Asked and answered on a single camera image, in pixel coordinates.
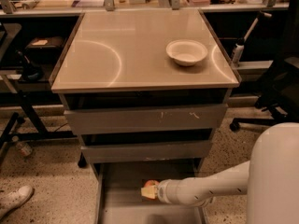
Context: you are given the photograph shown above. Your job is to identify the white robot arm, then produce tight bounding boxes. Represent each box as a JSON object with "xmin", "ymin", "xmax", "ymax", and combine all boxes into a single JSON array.
[{"xmin": 141, "ymin": 122, "xmax": 299, "ymax": 224}]

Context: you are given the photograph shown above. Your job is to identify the top grey drawer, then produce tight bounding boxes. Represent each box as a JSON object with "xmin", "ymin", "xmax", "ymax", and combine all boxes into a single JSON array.
[{"xmin": 64, "ymin": 104, "xmax": 227, "ymax": 134}]

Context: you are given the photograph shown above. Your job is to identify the black box on shelf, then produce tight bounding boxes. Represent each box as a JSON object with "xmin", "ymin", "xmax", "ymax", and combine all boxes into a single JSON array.
[{"xmin": 25, "ymin": 36, "xmax": 65, "ymax": 63}]

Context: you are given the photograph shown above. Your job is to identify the grey drawer cabinet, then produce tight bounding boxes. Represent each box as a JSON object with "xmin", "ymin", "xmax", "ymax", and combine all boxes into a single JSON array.
[{"xmin": 50, "ymin": 8, "xmax": 241, "ymax": 224}]

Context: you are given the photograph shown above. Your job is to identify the white shoe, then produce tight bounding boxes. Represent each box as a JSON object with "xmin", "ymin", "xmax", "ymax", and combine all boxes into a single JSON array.
[{"xmin": 0, "ymin": 186, "xmax": 34, "ymax": 219}]

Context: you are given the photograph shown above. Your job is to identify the black desk frame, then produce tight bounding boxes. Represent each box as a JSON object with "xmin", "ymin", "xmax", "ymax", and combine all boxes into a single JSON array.
[{"xmin": 0, "ymin": 68, "xmax": 78, "ymax": 166}]

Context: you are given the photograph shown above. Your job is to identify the black handheld device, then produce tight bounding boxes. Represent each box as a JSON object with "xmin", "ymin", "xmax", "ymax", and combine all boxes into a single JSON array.
[{"xmin": 16, "ymin": 50, "xmax": 43, "ymax": 81}]

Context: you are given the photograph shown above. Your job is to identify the open bottom grey drawer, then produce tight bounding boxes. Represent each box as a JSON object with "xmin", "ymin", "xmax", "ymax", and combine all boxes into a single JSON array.
[{"xmin": 95, "ymin": 160, "xmax": 208, "ymax": 224}]

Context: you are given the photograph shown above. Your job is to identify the middle grey drawer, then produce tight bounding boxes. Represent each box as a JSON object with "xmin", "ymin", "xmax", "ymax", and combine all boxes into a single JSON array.
[{"xmin": 81, "ymin": 140, "xmax": 212, "ymax": 163}]

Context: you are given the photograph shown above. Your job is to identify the plastic water bottle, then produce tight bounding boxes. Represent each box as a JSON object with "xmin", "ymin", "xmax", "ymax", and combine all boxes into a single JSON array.
[{"xmin": 12, "ymin": 136, "xmax": 33, "ymax": 157}]

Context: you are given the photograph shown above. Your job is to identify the red apple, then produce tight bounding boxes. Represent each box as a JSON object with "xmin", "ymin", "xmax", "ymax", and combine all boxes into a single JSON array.
[{"xmin": 144, "ymin": 179, "xmax": 159, "ymax": 188}]

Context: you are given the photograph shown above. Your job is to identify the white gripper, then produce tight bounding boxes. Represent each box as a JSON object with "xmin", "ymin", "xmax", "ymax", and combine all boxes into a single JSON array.
[{"xmin": 141, "ymin": 179, "xmax": 171, "ymax": 203}]

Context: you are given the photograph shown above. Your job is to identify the black office chair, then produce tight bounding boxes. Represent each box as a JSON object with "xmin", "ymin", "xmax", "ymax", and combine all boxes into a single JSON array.
[{"xmin": 230, "ymin": 0, "xmax": 299, "ymax": 132}]

